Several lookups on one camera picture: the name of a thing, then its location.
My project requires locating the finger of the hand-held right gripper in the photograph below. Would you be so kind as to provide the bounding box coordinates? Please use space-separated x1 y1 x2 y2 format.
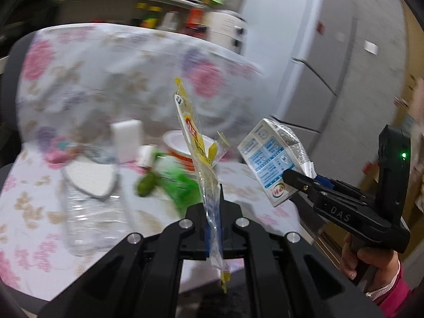
282 169 324 206
314 175 377 204

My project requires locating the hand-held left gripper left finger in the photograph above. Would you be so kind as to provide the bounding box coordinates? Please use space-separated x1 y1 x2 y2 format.
38 203 209 318

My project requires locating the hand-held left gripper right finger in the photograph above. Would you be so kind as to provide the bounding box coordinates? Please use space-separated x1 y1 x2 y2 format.
220 185 385 318

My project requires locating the white blue milk carton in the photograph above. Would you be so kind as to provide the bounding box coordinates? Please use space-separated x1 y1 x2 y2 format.
237 118 315 207

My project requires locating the green plastic bag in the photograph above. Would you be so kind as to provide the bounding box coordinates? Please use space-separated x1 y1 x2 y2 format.
134 151 203 213

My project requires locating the orange white paper bowl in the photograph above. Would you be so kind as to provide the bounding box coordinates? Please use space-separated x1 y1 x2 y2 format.
163 130 221 173

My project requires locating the small white container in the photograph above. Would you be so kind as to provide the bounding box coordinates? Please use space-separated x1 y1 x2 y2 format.
138 145 157 168

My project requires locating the yellow plastic wrapper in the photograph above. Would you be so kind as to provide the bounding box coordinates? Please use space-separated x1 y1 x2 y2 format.
174 78 232 294

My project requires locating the clear plastic bottle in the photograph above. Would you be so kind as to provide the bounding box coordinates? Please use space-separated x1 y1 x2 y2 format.
61 146 133 256

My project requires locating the white face mask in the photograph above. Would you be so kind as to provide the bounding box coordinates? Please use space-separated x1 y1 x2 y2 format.
63 162 120 202

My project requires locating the person's right forearm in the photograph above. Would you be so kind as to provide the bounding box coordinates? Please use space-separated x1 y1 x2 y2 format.
364 261 424 318

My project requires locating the person's right hand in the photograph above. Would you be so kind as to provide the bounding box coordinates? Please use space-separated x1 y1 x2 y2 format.
340 235 401 293

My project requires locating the white foam block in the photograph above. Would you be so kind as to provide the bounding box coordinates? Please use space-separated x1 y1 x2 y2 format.
110 119 144 164

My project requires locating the silver refrigerator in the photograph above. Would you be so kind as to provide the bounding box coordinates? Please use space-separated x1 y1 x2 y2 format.
265 0 406 136

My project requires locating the white kitchen appliance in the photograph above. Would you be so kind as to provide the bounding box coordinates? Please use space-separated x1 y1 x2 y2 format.
205 10 248 55

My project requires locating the floral printed cloth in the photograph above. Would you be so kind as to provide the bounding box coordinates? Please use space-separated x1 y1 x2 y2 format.
0 23 305 302

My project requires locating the dark red label bottle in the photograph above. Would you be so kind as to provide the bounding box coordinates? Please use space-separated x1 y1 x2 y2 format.
184 7 206 36

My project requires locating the white plastic jug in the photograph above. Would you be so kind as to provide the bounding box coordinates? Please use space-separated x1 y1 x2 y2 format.
161 11 181 32

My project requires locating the yellow cap bottle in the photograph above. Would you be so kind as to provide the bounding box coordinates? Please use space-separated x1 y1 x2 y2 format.
146 6 163 29
133 3 148 27

